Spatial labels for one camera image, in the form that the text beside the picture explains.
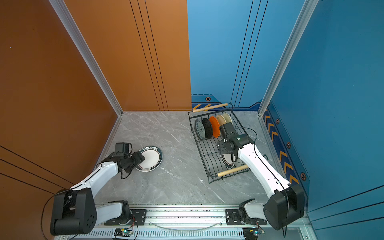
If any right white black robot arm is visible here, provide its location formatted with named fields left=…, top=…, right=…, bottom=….
left=215, top=123, right=306, bottom=231

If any beige small plate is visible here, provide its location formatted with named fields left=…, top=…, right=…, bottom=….
left=216, top=115, right=227, bottom=126

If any orange small plate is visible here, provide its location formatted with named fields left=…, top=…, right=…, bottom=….
left=209, top=116, right=221, bottom=138

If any far wooden rack handle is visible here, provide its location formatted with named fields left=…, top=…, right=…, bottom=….
left=192, top=103, right=229, bottom=113

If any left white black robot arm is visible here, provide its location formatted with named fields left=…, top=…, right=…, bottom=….
left=50, top=143, right=145, bottom=236

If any black small plate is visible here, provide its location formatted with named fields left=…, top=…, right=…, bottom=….
left=202, top=118, right=213, bottom=139

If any aluminium front rail frame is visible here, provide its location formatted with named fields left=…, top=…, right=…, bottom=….
left=56, top=204, right=317, bottom=240

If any green circuit board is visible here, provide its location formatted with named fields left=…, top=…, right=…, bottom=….
left=243, top=228, right=265, bottom=240
left=114, top=229, right=134, bottom=238

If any near wooden rack handle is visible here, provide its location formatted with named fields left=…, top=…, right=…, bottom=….
left=216, top=165, right=249, bottom=177

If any grey-green patterned small plate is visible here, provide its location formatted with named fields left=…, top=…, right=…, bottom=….
left=195, top=119, right=206, bottom=140

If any white plate grey pattern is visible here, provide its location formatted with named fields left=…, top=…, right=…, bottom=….
left=234, top=159, right=243, bottom=168

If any right green circuit board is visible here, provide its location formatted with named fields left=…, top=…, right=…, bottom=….
left=243, top=228, right=265, bottom=240

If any white plate green rim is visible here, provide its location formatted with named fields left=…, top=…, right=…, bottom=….
left=221, top=154, right=236, bottom=169

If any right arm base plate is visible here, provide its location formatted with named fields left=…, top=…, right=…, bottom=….
left=225, top=209, right=268, bottom=226

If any black wire dish rack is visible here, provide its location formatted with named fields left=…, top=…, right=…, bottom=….
left=188, top=104, right=250, bottom=183

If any cream small plate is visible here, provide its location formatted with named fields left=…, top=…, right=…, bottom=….
left=222, top=113, right=233, bottom=123

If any wooden rack handle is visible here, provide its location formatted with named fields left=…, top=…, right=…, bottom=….
left=216, top=165, right=249, bottom=177
left=192, top=103, right=229, bottom=113

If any left green circuit board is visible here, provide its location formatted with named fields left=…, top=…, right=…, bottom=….
left=114, top=229, right=134, bottom=238

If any white plate dark rim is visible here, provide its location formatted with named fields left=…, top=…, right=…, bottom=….
left=136, top=146, right=163, bottom=173

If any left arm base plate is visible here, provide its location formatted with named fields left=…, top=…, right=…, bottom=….
left=104, top=209, right=147, bottom=226

